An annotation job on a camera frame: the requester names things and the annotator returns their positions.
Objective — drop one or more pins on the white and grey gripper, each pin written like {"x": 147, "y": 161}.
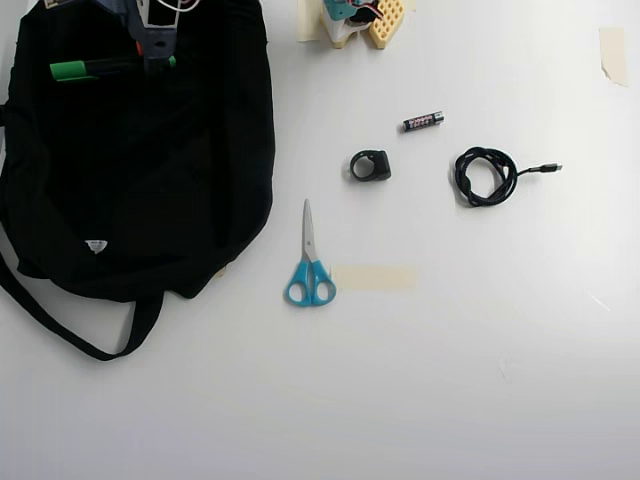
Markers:
{"x": 159, "y": 49}

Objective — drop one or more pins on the black AAA battery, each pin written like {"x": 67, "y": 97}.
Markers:
{"x": 422, "y": 122}

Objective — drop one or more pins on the black fabric bag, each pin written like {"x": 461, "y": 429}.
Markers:
{"x": 125, "y": 175}

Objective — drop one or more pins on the long beige masking tape strip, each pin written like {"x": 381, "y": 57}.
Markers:
{"x": 375, "y": 277}

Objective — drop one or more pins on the white grey teal robot arm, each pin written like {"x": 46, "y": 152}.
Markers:
{"x": 385, "y": 25}

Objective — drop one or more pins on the green marker with black barrel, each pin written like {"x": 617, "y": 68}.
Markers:
{"x": 70, "y": 70}

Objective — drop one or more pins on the small beige tape piece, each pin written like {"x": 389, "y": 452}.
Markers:
{"x": 221, "y": 272}

